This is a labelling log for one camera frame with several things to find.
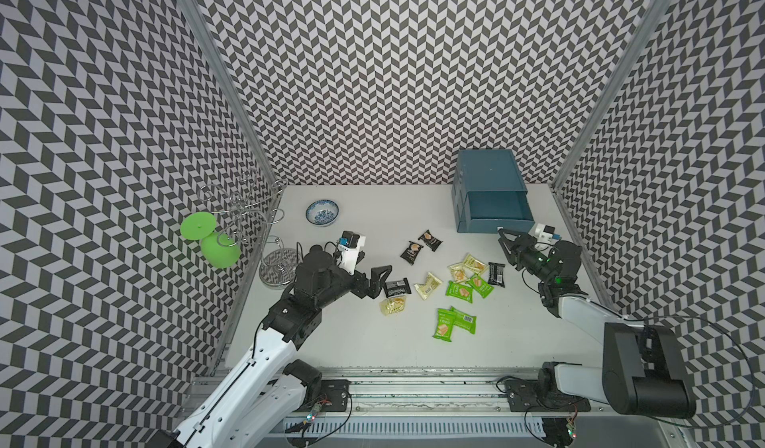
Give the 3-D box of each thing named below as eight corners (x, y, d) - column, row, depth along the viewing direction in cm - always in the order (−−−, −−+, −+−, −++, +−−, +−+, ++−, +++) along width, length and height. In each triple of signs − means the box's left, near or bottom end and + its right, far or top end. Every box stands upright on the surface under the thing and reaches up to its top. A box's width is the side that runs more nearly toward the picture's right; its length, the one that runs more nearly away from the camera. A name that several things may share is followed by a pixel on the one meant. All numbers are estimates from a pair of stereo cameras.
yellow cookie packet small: (455, 284, 94) (456, 280, 92) (449, 268, 98) (450, 264, 96) (468, 281, 95) (469, 277, 93) (461, 265, 99) (463, 261, 97)
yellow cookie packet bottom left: (381, 317, 88) (381, 314, 86) (378, 303, 91) (378, 300, 89) (408, 310, 89) (408, 307, 87) (404, 296, 92) (404, 293, 90)
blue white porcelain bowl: (305, 222, 110) (302, 213, 106) (320, 204, 115) (317, 195, 112) (332, 233, 107) (330, 224, 103) (346, 214, 112) (344, 205, 108)
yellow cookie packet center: (413, 290, 93) (413, 286, 91) (428, 275, 96) (429, 270, 94) (424, 300, 91) (425, 296, 89) (440, 284, 94) (441, 280, 92)
